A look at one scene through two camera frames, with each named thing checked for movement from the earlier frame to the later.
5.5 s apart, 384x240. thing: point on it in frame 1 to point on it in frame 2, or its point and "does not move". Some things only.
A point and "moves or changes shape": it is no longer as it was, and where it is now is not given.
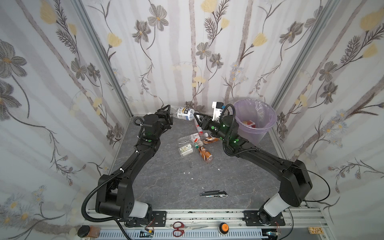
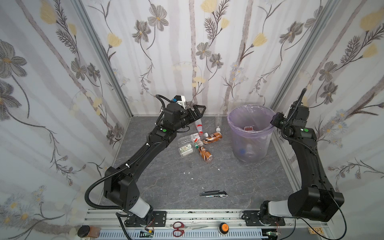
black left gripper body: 165,117 to 192,112
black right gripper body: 203,120 to 298,106
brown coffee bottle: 206,155 does not move
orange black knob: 223,228 does not move
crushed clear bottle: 185,150 does not move
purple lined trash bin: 256,118 moves or changes shape
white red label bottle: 199,129 does not move
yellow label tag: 315,230 does not move
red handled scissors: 180,225 does not move
